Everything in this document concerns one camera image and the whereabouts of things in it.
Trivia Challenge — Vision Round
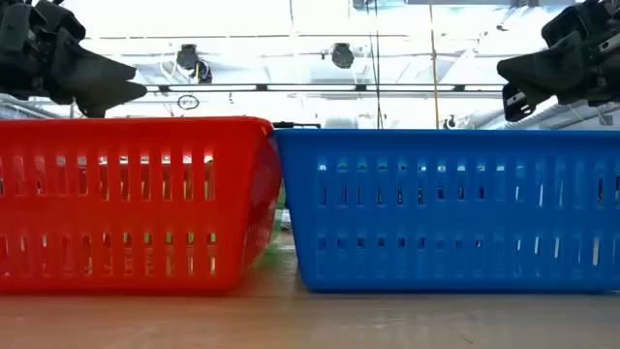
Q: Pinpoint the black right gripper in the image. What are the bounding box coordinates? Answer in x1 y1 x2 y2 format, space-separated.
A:
496 0 620 122

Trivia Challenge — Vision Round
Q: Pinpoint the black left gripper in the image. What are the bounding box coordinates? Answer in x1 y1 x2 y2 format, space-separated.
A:
0 0 148 119

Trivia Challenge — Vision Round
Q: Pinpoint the black hanging cable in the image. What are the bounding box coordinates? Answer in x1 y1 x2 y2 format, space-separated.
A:
365 0 385 130

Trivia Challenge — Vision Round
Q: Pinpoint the yellow hanging cable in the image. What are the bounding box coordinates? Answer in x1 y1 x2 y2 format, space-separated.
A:
428 0 441 130

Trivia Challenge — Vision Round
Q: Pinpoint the round black cable loop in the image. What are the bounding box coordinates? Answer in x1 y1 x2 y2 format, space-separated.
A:
176 93 201 111

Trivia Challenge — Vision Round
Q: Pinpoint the blue plastic basket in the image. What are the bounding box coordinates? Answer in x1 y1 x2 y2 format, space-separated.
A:
274 128 620 295

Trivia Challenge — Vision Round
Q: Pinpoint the long ceiling light strip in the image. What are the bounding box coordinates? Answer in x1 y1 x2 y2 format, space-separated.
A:
142 82 506 94

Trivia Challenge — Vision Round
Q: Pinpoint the red plastic basket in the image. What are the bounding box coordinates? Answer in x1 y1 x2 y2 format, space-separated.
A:
0 115 283 296

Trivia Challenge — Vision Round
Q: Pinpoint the short black bar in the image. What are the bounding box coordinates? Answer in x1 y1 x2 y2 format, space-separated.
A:
272 120 322 130

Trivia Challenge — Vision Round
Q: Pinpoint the green plastic basket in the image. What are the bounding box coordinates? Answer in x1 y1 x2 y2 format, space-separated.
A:
268 186 288 254

